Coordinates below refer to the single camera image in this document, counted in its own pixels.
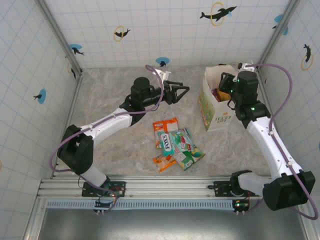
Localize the orange white snack packet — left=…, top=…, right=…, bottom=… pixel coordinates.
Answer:
left=152, top=117, right=180, bottom=150

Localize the illustrated white paper bag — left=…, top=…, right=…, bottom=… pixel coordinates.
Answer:
left=198, top=64, right=241, bottom=133

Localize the teal red snack packet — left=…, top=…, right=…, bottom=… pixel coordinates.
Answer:
left=168, top=127, right=196, bottom=153

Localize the green snack packet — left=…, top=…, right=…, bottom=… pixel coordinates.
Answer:
left=173, top=147, right=206, bottom=172

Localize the dolphin blue circle sticker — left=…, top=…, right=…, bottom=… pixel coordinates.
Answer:
left=68, top=43, right=85, bottom=56
left=33, top=88, right=47, bottom=105
left=272, top=14, right=289, bottom=36
left=155, top=56, right=170, bottom=68

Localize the small orange snack packet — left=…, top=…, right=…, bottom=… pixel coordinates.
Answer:
left=152, top=154, right=177, bottom=174

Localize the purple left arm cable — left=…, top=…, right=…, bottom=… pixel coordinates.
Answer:
left=48, top=64, right=166, bottom=213

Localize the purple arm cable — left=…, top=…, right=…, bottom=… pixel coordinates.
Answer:
left=246, top=62, right=320, bottom=221
left=48, top=64, right=166, bottom=213

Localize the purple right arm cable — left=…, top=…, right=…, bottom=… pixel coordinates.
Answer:
left=246, top=62, right=320, bottom=221

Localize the aluminium corner post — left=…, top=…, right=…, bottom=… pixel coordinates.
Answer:
left=34, top=0, right=83, bottom=76
left=257, top=0, right=301, bottom=70

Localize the small dolphin yellow ring sticker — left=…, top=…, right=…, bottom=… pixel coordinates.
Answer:
left=113, top=24, right=132, bottom=42
left=300, top=43, right=315, bottom=71
left=67, top=62, right=77, bottom=80

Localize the large dolphin yellow ring sticker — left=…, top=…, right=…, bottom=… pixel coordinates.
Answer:
left=199, top=1, right=238, bottom=27

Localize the aluminium side rail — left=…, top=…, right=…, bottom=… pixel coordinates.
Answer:
left=51, top=74, right=83, bottom=179

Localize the aluminium rail frame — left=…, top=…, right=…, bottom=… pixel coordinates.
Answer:
left=36, top=174, right=309, bottom=200

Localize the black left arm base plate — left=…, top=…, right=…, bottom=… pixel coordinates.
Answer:
left=81, top=180, right=127, bottom=198

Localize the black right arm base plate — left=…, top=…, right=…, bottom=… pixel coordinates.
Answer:
left=213, top=180, right=261, bottom=198

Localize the white slotted cable duct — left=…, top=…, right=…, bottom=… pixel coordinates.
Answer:
left=46, top=199, right=237, bottom=210

